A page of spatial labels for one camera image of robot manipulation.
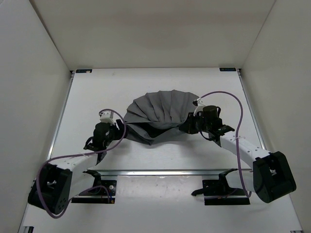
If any blue corner label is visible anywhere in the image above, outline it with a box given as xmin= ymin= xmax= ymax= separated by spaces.
xmin=219 ymin=67 xmax=237 ymax=72
xmin=75 ymin=69 xmax=92 ymax=73

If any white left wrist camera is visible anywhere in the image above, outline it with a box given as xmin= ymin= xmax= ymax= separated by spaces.
xmin=99 ymin=110 xmax=115 ymax=125

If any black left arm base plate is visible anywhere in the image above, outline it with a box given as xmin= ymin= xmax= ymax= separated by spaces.
xmin=71 ymin=170 xmax=117 ymax=204

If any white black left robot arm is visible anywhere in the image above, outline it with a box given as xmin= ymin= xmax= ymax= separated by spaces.
xmin=27 ymin=119 xmax=126 ymax=219

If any aluminium table frame rail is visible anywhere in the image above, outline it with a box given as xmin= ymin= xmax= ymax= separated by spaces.
xmin=48 ymin=68 xmax=264 ymax=176

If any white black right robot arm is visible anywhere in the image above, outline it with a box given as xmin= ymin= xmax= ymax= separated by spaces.
xmin=179 ymin=105 xmax=296 ymax=203

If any blue right corner label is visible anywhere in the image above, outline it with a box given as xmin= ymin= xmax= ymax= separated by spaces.
xmin=219 ymin=67 xmax=237 ymax=72

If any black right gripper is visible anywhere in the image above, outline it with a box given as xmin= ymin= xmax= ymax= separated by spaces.
xmin=179 ymin=112 xmax=211 ymax=135

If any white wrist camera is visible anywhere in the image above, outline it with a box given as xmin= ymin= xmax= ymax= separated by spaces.
xmin=99 ymin=110 xmax=115 ymax=125
xmin=192 ymin=97 xmax=206 ymax=117

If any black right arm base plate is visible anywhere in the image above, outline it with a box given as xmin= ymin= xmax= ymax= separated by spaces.
xmin=191 ymin=168 xmax=250 ymax=206

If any grey pleated skirt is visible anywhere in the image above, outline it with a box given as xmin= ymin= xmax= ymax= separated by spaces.
xmin=123 ymin=90 xmax=199 ymax=145

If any blue left corner label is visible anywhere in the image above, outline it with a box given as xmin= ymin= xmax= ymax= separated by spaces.
xmin=75 ymin=69 xmax=92 ymax=73

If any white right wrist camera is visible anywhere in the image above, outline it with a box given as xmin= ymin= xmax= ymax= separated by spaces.
xmin=192 ymin=97 xmax=206 ymax=117

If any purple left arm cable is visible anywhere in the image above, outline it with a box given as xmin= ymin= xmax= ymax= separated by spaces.
xmin=36 ymin=109 xmax=128 ymax=218

